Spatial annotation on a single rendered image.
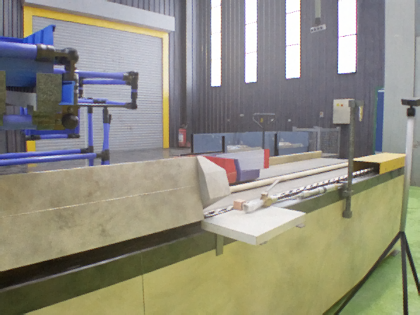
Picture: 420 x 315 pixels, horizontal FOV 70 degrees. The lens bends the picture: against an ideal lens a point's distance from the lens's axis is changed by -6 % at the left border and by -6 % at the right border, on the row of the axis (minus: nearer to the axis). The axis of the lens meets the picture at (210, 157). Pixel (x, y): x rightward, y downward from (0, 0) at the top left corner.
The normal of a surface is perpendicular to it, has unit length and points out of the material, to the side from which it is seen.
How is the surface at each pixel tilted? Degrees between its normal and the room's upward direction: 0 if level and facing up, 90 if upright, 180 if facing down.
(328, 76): 90
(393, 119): 90
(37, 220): 80
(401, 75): 90
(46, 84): 96
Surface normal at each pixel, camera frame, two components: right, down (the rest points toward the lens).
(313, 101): -0.74, 0.07
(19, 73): 0.66, 0.27
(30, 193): 0.67, -0.09
